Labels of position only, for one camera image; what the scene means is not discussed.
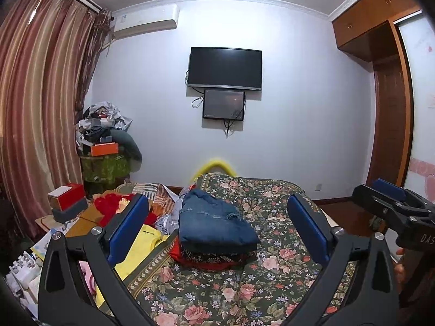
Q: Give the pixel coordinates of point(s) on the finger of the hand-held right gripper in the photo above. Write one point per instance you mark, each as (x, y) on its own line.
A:
(384, 203)
(389, 186)

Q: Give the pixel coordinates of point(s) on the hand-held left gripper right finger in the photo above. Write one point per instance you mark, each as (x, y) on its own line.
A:
(307, 227)

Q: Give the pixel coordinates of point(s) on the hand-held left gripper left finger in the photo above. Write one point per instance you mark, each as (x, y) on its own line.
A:
(127, 227)

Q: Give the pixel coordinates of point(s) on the blue denim garment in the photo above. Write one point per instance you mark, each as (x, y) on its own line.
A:
(210, 224)

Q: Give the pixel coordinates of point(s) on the person's right hand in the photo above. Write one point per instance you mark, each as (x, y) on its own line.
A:
(401, 271)

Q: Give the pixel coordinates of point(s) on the yellow garment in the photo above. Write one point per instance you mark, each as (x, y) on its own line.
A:
(142, 244)

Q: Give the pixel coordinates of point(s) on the red fuzzy garment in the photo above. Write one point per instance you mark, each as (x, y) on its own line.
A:
(105, 203)

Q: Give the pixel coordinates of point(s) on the brown cardboard box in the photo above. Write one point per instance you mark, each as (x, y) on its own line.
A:
(85, 225)

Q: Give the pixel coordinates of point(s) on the plaid cloth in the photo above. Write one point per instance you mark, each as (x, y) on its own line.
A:
(153, 190)

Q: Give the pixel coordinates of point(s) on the floral bedspread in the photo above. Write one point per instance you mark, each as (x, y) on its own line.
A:
(272, 265)

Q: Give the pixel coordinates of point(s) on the grey box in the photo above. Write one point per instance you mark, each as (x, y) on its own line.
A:
(73, 210)

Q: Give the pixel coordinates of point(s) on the green cloth-covered stand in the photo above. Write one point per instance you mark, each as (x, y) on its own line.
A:
(102, 169)

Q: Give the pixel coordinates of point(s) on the red and white box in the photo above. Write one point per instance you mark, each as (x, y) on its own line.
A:
(66, 193)

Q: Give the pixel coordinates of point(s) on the orange box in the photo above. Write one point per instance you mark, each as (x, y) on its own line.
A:
(104, 148)

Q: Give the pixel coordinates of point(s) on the red patterned knit garment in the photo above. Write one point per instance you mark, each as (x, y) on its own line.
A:
(204, 263)

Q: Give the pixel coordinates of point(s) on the white sliding wardrobe door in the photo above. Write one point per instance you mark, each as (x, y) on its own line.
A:
(421, 108)

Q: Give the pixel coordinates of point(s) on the pile of household clutter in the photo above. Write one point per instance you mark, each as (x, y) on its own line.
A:
(98, 122)

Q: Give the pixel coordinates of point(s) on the pile of white packages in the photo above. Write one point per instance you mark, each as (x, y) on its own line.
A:
(23, 271)

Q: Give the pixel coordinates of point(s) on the striped brown curtain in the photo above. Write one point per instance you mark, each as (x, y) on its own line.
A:
(37, 108)

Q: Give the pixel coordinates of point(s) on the wooden overhead cabinet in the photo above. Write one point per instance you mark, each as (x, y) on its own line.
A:
(370, 23)

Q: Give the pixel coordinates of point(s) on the white air conditioner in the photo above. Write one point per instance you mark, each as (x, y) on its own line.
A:
(146, 20)

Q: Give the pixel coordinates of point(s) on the small black wall monitor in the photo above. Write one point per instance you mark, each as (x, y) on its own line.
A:
(224, 103)

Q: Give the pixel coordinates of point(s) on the black wall television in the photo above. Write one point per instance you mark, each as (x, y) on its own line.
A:
(224, 68)

